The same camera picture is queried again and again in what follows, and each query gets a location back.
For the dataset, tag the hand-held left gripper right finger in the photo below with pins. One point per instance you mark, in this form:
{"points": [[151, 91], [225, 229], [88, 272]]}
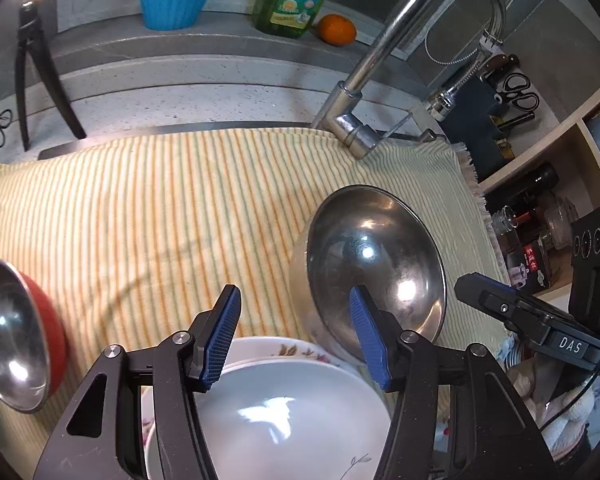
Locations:
{"points": [[370, 340]]}

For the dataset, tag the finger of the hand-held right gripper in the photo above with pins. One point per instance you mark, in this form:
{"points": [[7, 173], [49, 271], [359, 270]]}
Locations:
{"points": [[495, 300]]}

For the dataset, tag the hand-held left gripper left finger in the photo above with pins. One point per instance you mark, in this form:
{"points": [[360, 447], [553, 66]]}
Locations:
{"points": [[220, 340]]}

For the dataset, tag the white floral plate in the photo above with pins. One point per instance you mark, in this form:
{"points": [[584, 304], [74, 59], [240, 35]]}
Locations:
{"points": [[290, 347]]}

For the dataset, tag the large steel bowl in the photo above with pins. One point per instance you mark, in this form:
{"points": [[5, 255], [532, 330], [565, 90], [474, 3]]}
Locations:
{"points": [[375, 260]]}

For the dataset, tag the white ceramic bowl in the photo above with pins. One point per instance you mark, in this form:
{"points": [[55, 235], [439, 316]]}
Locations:
{"points": [[290, 410]]}

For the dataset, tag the red steel bowl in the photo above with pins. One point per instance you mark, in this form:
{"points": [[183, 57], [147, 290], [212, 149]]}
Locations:
{"points": [[10, 340]]}

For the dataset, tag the person's right forearm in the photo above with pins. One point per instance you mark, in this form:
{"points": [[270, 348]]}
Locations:
{"points": [[565, 420]]}

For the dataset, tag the black and red box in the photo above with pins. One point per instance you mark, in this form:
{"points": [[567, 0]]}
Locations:
{"points": [[530, 260]]}

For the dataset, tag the blue white tissue packet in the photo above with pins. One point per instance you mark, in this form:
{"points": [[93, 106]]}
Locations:
{"points": [[510, 352]]}

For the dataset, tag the clear glass jar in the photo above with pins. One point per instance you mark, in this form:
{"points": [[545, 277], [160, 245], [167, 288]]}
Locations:
{"points": [[560, 220]]}

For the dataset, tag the small clear glass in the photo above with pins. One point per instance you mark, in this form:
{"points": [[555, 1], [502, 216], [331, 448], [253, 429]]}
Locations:
{"points": [[502, 220]]}

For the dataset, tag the dark glass bottle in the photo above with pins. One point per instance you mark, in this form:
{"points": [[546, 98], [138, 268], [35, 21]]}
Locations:
{"points": [[530, 182]]}

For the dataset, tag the wooden shelf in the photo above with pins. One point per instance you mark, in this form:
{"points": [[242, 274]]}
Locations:
{"points": [[540, 157]]}

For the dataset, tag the striped yellow cloth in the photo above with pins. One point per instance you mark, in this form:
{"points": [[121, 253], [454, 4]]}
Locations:
{"points": [[155, 210]]}

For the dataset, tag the metal sink knob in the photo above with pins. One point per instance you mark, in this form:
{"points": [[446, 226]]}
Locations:
{"points": [[426, 135]]}

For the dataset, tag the dark knife block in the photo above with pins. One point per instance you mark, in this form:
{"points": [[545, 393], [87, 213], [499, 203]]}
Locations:
{"points": [[480, 120]]}

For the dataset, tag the black scissors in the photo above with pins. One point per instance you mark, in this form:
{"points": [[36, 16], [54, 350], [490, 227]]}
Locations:
{"points": [[502, 97]]}

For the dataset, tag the chrome faucet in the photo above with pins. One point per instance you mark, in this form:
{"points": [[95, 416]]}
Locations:
{"points": [[375, 55]]}

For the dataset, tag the orange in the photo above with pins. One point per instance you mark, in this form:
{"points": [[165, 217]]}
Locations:
{"points": [[337, 30]]}

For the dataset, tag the blue fluted cup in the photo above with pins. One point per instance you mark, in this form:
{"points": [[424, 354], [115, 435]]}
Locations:
{"points": [[175, 5]]}

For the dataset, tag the black tripod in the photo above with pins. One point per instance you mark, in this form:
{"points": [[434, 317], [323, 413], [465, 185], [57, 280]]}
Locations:
{"points": [[30, 35]]}

